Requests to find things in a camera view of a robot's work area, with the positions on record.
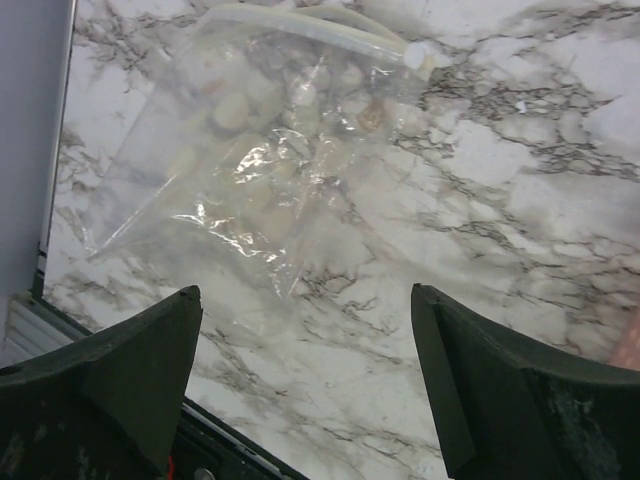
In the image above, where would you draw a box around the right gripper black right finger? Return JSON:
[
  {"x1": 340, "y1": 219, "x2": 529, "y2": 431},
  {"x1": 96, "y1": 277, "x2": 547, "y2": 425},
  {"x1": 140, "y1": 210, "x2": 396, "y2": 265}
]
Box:
[{"x1": 411, "y1": 284, "x2": 639, "y2": 479}]

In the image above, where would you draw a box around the pink plastic basket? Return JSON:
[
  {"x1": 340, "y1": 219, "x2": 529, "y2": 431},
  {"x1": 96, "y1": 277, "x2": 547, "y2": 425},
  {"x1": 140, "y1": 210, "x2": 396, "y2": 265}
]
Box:
[{"x1": 609, "y1": 318, "x2": 640, "y2": 371}]

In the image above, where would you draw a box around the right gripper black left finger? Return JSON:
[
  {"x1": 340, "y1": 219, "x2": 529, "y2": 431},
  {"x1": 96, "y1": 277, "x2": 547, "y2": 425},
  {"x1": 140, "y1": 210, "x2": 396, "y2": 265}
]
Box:
[{"x1": 1, "y1": 286, "x2": 202, "y2": 479}]

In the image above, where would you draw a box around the left aluminium frame rail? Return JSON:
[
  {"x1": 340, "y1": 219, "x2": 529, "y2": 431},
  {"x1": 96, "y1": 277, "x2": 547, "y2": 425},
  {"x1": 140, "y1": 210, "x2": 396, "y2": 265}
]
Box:
[{"x1": 0, "y1": 0, "x2": 81, "y2": 361}]

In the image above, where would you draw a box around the clear zip top bag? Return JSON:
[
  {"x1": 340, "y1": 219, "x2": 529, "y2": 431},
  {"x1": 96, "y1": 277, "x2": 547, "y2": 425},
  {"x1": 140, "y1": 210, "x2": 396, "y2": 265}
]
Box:
[{"x1": 83, "y1": 4, "x2": 434, "y2": 296}]

